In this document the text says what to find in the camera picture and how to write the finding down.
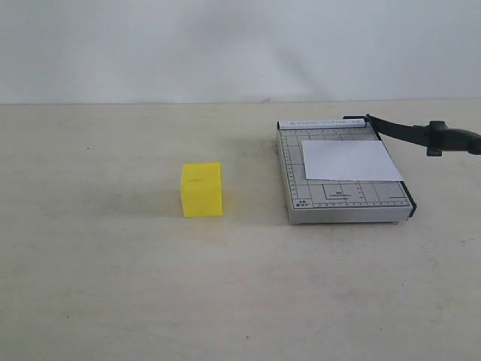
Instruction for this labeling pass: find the black cutter blade lever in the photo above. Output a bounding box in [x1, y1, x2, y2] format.
[343, 114, 480, 156]

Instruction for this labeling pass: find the grey paper cutter base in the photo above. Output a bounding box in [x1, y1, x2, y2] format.
[277, 116, 417, 224]

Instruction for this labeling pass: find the white paper sheet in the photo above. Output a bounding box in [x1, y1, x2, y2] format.
[301, 141, 403, 182]

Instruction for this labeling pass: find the yellow cube block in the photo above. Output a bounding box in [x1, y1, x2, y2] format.
[180, 162, 223, 217]

